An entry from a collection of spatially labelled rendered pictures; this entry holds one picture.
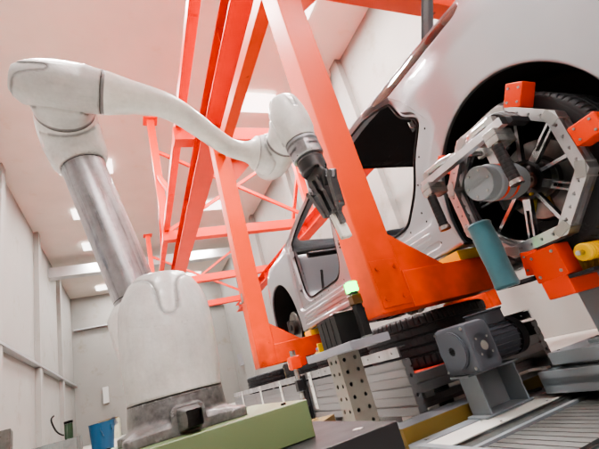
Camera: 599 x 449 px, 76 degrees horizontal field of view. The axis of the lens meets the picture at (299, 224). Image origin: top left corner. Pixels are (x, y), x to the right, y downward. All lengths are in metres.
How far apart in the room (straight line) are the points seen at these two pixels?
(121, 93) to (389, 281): 1.20
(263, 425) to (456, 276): 1.42
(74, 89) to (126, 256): 0.37
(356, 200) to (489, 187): 0.56
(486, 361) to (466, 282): 0.47
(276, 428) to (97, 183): 0.69
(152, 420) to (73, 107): 0.68
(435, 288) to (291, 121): 1.05
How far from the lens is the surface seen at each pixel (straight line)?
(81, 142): 1.08
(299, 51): 2.24
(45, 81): 1.01
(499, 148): 1.40
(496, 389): 1.81
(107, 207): 1.00
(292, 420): 0.63
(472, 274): 1.97
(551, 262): 1.58
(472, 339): 1.55
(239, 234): 3.64
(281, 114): 1.07
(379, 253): 1.69
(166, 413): 0.67
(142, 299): 0.71
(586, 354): 1.68
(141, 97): 1.00
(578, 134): 1.53
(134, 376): 0.69
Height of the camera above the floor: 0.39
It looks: 21 degrees up
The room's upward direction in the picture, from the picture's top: 16 degrees counter-clockwise
